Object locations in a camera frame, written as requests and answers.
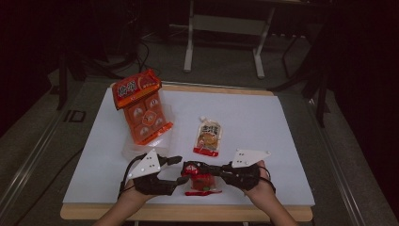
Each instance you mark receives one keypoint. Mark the clear plastic container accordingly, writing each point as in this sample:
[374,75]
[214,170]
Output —
[163,142]

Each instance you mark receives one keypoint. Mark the metal floor rail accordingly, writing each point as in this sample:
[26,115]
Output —
[337,163]
[28,160]

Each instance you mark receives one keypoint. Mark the white table mat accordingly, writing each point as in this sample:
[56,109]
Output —
[266,125]

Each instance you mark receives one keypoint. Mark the person's right hand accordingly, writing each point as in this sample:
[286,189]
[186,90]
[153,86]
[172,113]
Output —
[262,185]

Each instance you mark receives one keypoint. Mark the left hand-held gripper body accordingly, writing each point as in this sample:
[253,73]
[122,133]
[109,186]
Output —
[146,164]

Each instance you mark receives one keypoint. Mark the black metal stand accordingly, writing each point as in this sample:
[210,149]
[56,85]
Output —
[62,81]
[320,94]

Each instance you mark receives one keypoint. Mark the red and black snack packet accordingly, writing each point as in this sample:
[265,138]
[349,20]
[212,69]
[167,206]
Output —
[204,182]

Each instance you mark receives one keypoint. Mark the person's left hand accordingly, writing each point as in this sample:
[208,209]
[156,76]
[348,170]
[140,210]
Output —
[138,193]

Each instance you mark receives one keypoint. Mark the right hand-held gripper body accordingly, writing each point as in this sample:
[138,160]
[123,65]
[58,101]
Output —
[247,158]

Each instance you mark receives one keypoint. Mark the large orange snack packet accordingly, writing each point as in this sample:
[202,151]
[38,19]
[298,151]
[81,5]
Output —
[141,106]

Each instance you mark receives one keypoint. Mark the white metal frame desk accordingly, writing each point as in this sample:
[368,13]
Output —
[226,25]

